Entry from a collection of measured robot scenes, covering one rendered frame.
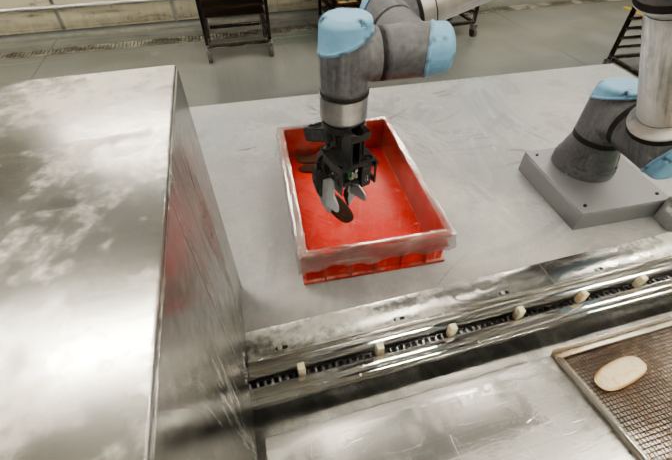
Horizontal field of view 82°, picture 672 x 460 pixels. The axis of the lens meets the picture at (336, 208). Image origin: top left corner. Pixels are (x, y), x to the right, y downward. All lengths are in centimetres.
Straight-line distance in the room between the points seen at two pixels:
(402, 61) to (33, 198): 44
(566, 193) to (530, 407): 57
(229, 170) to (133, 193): 81
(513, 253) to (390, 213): 30
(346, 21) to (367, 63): 6
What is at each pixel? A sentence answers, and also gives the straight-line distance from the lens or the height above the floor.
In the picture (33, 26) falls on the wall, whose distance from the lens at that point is 524.
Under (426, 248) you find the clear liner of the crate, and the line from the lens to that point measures 82.
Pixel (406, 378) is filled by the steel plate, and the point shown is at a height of 82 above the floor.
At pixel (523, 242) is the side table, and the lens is 101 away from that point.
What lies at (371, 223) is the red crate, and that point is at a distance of 95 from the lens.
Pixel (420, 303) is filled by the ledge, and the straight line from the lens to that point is 78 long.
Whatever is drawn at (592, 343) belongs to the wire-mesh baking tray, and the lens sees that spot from 82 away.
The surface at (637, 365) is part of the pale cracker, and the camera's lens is 81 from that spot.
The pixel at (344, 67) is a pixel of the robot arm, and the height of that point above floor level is 128.
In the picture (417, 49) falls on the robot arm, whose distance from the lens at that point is 58.
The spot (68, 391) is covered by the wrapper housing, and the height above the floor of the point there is 130.
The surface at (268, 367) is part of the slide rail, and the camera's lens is 73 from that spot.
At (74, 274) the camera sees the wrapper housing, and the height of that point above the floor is 130.
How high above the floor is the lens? 151
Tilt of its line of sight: 44 degrees down
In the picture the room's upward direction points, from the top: straight up
